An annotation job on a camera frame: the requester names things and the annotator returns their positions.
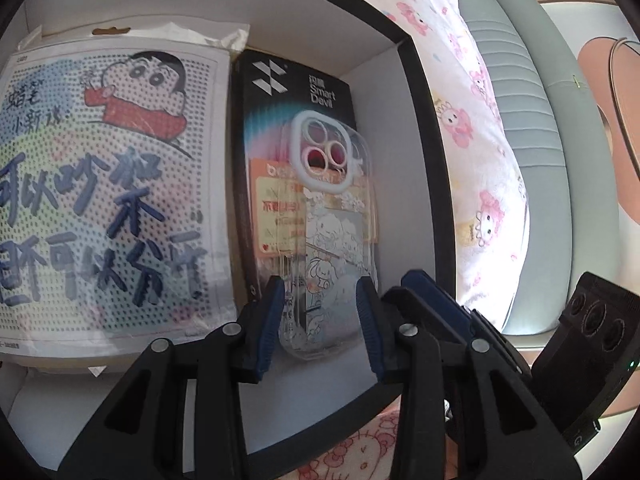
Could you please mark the pink printed pajama pants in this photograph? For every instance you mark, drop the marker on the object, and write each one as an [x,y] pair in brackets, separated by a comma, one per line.
[345,455]

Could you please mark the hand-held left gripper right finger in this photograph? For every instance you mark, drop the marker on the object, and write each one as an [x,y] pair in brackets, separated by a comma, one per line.
[370,332]

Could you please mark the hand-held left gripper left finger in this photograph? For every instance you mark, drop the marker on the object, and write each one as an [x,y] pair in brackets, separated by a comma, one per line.
[262,332]

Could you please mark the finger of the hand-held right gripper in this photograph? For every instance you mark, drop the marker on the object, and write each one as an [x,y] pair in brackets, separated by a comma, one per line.
[440,295]
[397,305]

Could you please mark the purple screen protector box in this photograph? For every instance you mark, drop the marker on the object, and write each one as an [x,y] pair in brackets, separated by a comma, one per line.
[280,85]

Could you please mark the cartoon bead art pack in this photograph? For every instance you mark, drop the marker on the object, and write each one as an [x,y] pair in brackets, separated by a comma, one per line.
[100,185]

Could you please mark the pink cartoon printed blanket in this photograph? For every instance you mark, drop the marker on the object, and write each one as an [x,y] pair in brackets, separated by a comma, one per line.
[465,160]

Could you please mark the grey padded bed frame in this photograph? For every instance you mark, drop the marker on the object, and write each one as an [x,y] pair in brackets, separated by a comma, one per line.
[525,85]

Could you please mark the black cardboard box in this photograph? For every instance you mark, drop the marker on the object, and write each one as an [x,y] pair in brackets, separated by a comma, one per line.
[325,10]

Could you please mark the round pink wall decor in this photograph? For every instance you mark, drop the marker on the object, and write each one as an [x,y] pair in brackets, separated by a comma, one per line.
[615,110]

